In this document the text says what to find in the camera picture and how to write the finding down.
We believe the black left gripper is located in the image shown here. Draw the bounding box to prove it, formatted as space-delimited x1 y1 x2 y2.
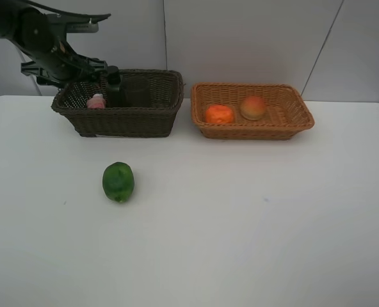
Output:
18 12 108 88

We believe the pink lotion bottle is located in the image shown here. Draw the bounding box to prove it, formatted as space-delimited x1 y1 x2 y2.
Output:
86 93 106 109

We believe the dark green pump bottle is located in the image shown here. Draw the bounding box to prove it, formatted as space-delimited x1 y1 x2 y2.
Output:
106 66 124 107

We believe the purple translucent plastic cup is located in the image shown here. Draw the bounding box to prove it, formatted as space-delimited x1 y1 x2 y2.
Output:
122 76 151 108

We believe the green lime fruit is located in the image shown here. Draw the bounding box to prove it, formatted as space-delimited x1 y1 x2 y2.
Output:
102 162 135 203

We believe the orange tangerine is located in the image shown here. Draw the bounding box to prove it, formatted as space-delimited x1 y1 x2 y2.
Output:
205 104 235 124

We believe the red yellow peach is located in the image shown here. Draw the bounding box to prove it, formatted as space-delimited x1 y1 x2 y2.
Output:
239 96 266 121

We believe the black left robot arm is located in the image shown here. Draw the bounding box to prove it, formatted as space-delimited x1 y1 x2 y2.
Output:
0 1 110 88

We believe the dark brown wicker basket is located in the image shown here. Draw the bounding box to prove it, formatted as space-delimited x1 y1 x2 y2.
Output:
51 69 184 138

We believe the light brown wicker basket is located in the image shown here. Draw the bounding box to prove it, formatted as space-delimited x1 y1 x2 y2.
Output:
191 83 314 140

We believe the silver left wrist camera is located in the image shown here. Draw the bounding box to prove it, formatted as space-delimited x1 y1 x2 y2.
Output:
64 17 99 33

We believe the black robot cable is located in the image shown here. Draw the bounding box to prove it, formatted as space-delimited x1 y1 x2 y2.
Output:
22 0 112 22

